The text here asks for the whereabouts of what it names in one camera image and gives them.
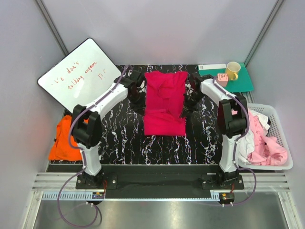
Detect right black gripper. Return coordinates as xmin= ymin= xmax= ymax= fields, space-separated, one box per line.
xmin=180 ymin=92 xmax=205 ymax=120

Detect magenta t shirt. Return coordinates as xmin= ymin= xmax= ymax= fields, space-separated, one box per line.
xmin=143 ymin=71 xmax=188 ymax=136

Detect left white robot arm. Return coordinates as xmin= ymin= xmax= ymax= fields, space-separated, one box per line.
xmin=68 ymin=70 xmax=145 ymax=189

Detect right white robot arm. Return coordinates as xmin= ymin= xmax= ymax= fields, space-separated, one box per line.
xmin=181 ymin=73 xmax=250 ymax=189

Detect pink cube block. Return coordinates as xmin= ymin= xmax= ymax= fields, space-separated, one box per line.
xmin=216 ymin=73 xmax=229 ymax=87

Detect yellow mug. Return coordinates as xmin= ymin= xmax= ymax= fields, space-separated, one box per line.
xmin=225 ymin=62 xmax=241 ymax=81

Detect green cutting mat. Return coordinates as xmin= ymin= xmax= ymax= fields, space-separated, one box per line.
xmin=198 ymin=62 xmax=254 ymax=93

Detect white board with red writing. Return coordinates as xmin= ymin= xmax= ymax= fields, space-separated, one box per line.
xmin=37 ymin=38 xmax=121 ymax=112

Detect white t shirt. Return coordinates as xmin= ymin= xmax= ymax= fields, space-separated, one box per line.
xmin=238 ymin=110 xmax=270 ymax=165

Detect white plastic laundry basket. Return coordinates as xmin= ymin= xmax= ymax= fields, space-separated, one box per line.
xmin=238 ymin=103 xmax=293 ymax=170

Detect orange folded t shirt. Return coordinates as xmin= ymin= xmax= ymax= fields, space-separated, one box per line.
xmin=48 ymin=115 xmax=82 ymax=161

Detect pink t shirt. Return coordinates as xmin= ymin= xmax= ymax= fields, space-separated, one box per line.
xmin=247 ymin=110 xmax=288 ymax=166

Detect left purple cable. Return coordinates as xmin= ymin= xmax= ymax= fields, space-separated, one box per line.
xmin=57 ymin=64 xmax=133 ymax=227

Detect purple cable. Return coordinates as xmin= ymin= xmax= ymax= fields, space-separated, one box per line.
xmin=57 ymin=64 xmax=133 ymax=227
xmin=213 ymin=76 xmax=258 ymax=207

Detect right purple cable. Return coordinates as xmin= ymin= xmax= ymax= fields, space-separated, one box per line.
xmin=213 ymin=76 xmax=258 ymax=207

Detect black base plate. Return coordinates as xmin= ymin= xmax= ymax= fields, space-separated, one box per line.
xmin=76 ymin=165 xmax=244 ymax=190

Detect aluminium rail frame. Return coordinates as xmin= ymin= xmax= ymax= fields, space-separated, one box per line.
xmin=22 ymin=172 xmax=303 ymax=229

